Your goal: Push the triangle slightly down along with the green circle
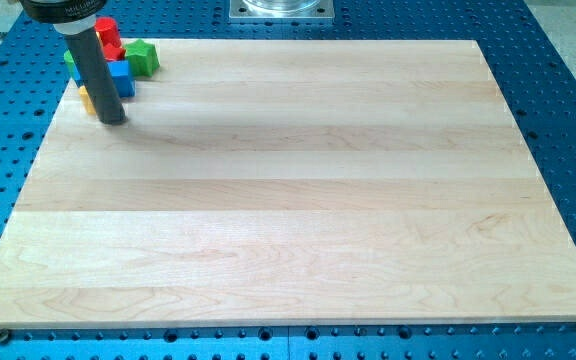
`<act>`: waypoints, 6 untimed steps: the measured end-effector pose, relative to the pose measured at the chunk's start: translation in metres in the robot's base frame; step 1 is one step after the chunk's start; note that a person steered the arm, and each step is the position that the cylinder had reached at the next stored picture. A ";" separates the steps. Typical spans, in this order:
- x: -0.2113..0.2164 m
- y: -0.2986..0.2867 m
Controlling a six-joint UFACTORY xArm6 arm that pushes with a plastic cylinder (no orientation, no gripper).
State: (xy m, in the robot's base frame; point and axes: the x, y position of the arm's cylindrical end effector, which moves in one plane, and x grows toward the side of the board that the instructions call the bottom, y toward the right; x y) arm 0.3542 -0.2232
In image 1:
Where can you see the wooden board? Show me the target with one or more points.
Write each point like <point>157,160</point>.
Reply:
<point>290,183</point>

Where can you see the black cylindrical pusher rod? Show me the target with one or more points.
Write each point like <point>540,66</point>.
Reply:
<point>85,48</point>

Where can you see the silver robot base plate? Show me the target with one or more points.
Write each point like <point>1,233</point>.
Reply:
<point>280,9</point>

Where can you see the left board clamp screw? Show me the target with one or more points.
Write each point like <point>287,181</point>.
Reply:
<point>5,336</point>

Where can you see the yellow triangle block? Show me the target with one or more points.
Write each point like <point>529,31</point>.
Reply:
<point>86,100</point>

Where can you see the red cylinder block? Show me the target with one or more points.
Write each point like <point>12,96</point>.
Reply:
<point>107,28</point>

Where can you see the green star block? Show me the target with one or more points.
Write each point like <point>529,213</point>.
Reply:
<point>142,58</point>

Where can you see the blue cube block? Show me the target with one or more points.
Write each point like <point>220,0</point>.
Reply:
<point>122,78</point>

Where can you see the green circle block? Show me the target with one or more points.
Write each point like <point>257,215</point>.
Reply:
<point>69,62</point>

